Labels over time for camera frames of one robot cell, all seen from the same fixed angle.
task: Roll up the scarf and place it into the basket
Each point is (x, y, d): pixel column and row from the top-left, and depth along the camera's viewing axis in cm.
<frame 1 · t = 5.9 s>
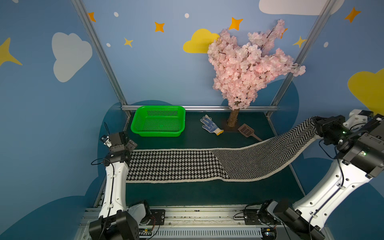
left hand: (125, 145, 79), fingers open
right hand: (314, 115, 56), fingers closed
black white patterned scarf: (253, 159, 94), point 4 cm above the table
green plastic basket: (159, 123, 117), on the table
white blue work glove: (210, 126, 114), point 2 cm above the table
brown plastic slotted scoop: (248, 131, 113), on the table

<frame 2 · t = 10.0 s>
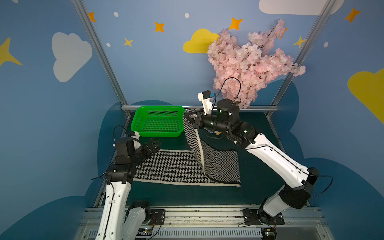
left hand: (155, 143, 73), fingers open
right hand: (187, 114, 61), fingers closed
black white patterned scarf: (201, 165, 78), point 16 cm above the table
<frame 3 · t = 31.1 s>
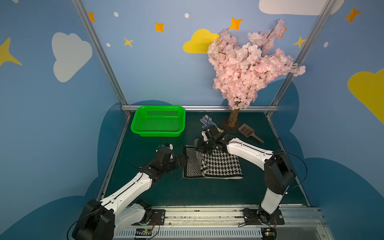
left hand: (183, 157, 84), fingers open
right hand: (195, 147, 87), fingers closed
black white patterned scarf: (216, 164, 93), point 3 cm above the table
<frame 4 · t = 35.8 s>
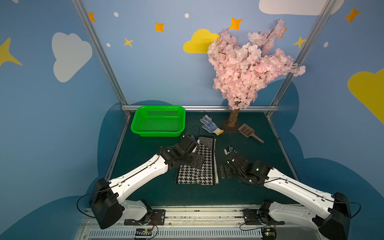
left hand: (196, 156, 78), fingers open
right hand: (229, 164, 79), fingers open
black white patterned scarf: (208, 174, 87), point 4 cm above the table
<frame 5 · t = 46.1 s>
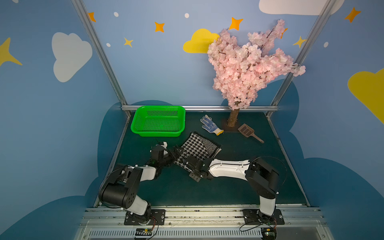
left hand: (181, 150, 92), fingers open
right hand: (196, 169, 91), fingers closed
black white patterned scarf: (196, 145, 103), point 2 cm above the table
